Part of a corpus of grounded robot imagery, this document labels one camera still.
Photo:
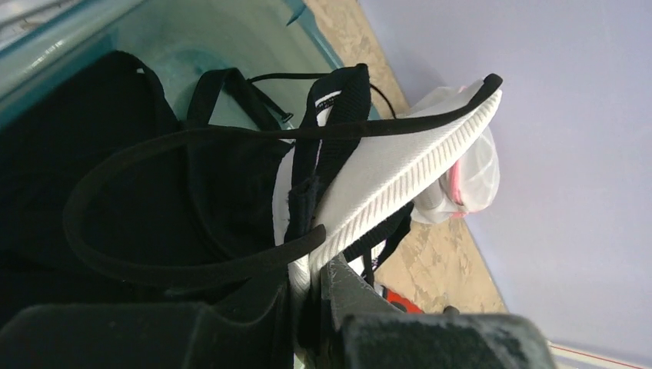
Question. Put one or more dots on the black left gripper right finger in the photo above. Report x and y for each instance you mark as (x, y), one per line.
(360, 329)

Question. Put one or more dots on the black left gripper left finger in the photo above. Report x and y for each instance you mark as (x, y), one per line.
(248, 328)

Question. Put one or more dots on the black bra in bin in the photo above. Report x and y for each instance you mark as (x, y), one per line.
(98, 208)

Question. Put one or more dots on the pink trimmed mesh laundry bag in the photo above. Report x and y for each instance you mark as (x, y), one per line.
(453, 170)

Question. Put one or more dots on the teal plastic bin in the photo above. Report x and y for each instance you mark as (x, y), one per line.
(179, 40)

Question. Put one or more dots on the red handled adjustable wrench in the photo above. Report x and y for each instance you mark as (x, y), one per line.
(400, 302)

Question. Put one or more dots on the white PVC pipe frame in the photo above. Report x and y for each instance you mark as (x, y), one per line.
(569, 357)

